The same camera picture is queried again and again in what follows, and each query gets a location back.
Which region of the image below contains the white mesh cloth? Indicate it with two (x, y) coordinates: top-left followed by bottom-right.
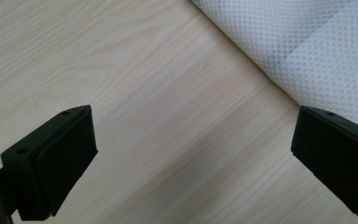
(189, 0), (358, 134)

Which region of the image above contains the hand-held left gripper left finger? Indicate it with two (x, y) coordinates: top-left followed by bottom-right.
(0, 105), (99, 222)

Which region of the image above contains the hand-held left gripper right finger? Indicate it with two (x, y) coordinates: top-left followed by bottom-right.
(290, 105), (358, 222)

